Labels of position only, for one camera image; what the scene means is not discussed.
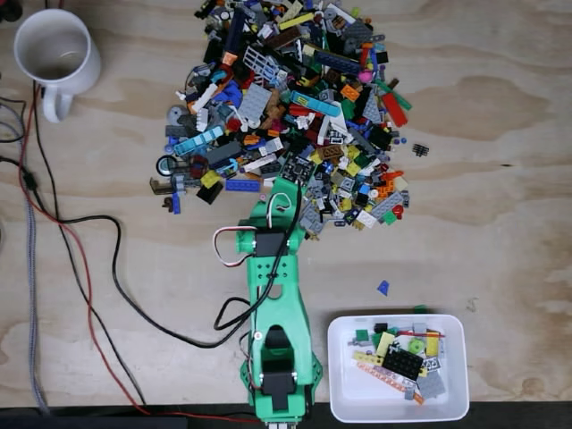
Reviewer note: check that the brown Lego piece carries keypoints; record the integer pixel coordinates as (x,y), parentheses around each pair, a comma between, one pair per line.
(167,203)

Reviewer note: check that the long white Lego plate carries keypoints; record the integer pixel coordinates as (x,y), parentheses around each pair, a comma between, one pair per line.
(259,162)

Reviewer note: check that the black Lego slope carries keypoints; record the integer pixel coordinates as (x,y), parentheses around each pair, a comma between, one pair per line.
(209,193)

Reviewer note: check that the yellow Lego brick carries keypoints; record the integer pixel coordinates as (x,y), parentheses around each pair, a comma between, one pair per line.
(211,178)
(432,345)

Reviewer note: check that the brown Lego plate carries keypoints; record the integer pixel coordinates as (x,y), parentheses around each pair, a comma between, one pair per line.
(331,152)

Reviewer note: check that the dark grey Lego brick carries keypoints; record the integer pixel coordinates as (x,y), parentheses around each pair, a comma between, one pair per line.
(223,153)

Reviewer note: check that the dark red Lego piece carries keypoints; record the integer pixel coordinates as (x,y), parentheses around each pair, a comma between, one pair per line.
(199,165)

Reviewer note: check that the narrow blue Lego plate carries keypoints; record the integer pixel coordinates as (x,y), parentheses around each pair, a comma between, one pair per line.
(177,203)

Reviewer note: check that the bright green Lego plate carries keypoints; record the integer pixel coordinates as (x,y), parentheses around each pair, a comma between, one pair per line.
(389,219)

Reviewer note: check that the light blue Lego plate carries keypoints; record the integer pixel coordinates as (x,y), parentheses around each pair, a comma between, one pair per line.
(199,140)

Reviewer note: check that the red round Lego piece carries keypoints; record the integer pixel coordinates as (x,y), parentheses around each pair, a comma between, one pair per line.
(397,210)

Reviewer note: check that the square grey Lego plate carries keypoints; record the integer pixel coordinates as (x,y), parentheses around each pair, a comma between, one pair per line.
(254,100)

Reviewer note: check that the long light blue Lego piece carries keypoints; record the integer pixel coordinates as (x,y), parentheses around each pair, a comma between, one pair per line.
(315,103)

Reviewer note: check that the blue wedge Lego plate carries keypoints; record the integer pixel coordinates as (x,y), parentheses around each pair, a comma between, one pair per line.
(382,288)

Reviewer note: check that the round Lego wheel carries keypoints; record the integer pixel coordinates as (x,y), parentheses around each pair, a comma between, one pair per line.
(166,165)

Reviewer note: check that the white Lego bar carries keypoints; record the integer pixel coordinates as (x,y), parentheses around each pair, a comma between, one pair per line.
(206,97)

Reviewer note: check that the grey wedge Lego plate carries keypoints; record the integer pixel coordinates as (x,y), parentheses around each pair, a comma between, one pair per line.
(372,109)

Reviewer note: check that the orange Lego brick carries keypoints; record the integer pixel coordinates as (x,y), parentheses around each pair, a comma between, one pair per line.
(350,91)

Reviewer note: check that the grey round Lego disc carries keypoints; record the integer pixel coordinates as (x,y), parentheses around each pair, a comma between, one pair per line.
(175,115)

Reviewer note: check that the small black Lego piece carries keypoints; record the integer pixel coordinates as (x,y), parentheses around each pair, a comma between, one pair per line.
(380,327)

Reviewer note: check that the small black studded Lego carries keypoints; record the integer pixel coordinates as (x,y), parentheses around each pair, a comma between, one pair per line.
(420,149)

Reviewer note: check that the red Lego plate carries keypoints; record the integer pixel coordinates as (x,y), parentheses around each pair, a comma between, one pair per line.
(394,109)

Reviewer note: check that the yellow technic Lego beam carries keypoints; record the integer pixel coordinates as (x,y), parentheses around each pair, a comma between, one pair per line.
(364,356)

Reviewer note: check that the pale yellow Lego plate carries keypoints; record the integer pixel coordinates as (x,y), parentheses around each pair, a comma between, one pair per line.
(385,344)

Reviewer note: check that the green Lego brick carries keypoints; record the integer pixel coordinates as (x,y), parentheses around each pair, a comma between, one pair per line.
(420,308)

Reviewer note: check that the pink Lego ball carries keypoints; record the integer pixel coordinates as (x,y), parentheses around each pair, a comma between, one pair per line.
(365,76)

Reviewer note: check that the white Lego lattice fence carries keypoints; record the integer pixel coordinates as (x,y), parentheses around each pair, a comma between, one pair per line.
(250,53)

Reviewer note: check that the long dark blue Lego plate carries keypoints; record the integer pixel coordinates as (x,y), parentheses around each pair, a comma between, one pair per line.
(337,61)

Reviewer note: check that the light grey Lego plate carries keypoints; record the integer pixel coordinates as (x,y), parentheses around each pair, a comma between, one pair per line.
(420,327)

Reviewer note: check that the red translucent Lego bar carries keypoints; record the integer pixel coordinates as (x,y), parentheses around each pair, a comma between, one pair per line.
(420,333)

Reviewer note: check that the lime green Lego piece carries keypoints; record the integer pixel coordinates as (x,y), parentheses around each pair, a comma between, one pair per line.
(416,345)

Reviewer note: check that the large black Lego plate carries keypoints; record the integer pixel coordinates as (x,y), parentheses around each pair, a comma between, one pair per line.
(402,363)

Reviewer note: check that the long dark blue Lego brick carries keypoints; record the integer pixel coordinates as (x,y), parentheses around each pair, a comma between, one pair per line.
(234,31)

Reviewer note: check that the long yellow Lego plate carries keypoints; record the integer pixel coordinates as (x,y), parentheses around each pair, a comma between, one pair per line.
(296,21)

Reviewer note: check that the white plastic bin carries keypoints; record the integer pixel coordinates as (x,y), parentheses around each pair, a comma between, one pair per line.
(357,402)

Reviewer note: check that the grey holed Lego piece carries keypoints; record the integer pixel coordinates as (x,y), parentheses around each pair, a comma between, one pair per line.
(431,363)

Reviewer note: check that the large grey Lego plate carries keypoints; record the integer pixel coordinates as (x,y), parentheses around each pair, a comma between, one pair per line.
(431,385)

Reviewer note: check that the white ceramic mug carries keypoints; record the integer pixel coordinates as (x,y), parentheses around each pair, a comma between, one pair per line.
(53,44)

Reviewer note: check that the black camera circuit board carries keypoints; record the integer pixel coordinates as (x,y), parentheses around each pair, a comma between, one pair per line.
(296,167)

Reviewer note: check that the olive Lego bracket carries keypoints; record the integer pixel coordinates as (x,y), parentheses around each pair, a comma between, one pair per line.
(161,190)

